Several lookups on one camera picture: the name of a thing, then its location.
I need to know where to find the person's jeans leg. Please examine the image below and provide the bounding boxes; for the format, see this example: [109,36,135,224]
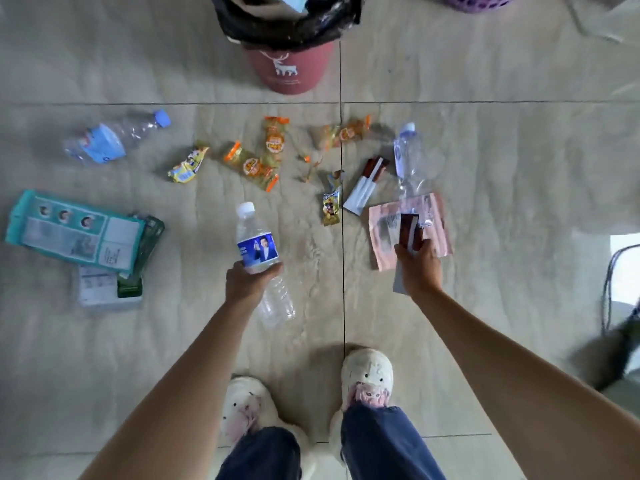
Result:
[214,427,303,480]
[340,404,447,480]

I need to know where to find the person's left forearm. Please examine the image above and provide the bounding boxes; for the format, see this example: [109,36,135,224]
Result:
[79,294,262,480]

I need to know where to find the yellow snack wrapper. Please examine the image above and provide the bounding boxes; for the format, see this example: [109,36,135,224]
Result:
[167,146,210,184]

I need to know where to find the teal printed carton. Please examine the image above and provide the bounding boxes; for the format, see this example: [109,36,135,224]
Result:
[5,189,146,275]

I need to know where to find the person's fluffy slipper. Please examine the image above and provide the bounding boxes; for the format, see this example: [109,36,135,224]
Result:
[329,348,395,466]
[219,377,317,480]

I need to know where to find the dark blurred stand leg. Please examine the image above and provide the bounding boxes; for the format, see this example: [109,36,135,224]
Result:
[594,299,640,392]

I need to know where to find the cardboard scrap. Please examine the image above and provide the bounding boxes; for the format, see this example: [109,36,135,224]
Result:
[233,0,312,20]

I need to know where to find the person's right hand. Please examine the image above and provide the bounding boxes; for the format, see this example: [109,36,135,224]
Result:
[394,238,444,298]

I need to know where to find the pink flat packet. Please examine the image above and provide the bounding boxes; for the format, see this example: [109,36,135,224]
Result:
[368,193,454,272]

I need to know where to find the person's left hand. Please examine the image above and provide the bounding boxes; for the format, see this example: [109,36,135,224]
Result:
[225,261,284,308]

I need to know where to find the crushed bottle light blue label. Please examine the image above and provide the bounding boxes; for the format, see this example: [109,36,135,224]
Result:
[63,110,172,165]

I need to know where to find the small orange wrapper scraps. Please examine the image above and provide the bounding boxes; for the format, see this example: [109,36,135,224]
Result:
[299,153,324,184]

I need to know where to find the black cable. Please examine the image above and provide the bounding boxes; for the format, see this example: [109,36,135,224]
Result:
[601,244,640,336]

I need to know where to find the green packet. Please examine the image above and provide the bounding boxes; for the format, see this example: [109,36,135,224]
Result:
[117,213,166,299]

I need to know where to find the orange snack wrapper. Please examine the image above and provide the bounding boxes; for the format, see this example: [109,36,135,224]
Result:
[263,116,291,168]
[309,114,372,151]
[222,140,280,193]

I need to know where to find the brown and white sachet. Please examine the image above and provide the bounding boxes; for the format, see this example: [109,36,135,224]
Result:
[392,213,425,296]
[343,156,391,217]

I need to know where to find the clear bottle dark blue label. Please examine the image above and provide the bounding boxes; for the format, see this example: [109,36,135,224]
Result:
[235,202,296,330]

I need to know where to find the black bin bag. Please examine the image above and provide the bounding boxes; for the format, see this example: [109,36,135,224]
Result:
[208,0,365,52]

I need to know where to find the person's left fluffy slipper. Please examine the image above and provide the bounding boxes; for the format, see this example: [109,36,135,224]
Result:
[219,377,317,480]

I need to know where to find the person's right jeans leg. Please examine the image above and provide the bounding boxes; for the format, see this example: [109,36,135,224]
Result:
[340,404,447,480]

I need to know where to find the clear bottle white label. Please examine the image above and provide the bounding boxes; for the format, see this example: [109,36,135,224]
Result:
[393,122,432,201]

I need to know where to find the yellow brown candy wrapper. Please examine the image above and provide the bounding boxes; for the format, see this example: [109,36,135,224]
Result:
[322,170,345,227]

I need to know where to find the red trash bin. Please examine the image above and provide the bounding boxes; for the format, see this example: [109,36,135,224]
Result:
[243,41,335,96]

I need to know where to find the white small box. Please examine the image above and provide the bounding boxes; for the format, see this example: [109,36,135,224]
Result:
[78,265,144,311]

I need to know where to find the purple plastic basket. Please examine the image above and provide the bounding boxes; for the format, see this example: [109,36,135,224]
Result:
[442,0,521,14]

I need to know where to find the person's left jeans leg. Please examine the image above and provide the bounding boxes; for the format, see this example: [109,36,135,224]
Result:
[214,427,303,480]

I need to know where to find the person's right fluffy slipper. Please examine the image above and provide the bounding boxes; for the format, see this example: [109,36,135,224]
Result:
[329,348,395,466]

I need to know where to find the person's right forearm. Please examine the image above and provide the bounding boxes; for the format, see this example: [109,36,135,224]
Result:
[410,287,640,480]

